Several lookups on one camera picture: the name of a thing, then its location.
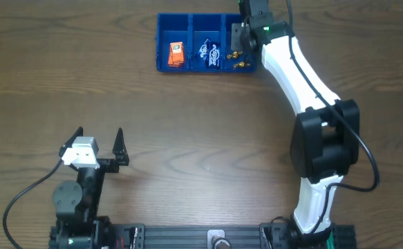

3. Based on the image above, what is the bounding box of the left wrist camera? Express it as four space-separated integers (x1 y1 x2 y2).
61 136 101 170

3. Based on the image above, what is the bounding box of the blue tray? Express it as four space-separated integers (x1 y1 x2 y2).
155 12 259 73

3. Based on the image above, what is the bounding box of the orange candy box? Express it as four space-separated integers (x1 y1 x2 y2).
169 41 185 65
167 51 185 68

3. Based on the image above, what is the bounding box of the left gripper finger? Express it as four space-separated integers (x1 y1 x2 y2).
112 127 130 166
58 126 84 158

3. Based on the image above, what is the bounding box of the mounting rail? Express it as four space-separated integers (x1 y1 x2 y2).
48 223 357 249

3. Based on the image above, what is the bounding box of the black cable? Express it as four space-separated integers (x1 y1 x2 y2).
285 0 381 239
2 158 64 249

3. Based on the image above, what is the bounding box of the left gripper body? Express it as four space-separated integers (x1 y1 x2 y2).
97 158 121 174

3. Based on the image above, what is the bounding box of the blue candy pack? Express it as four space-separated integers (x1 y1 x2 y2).
197 38 212 62
207 42 222 68

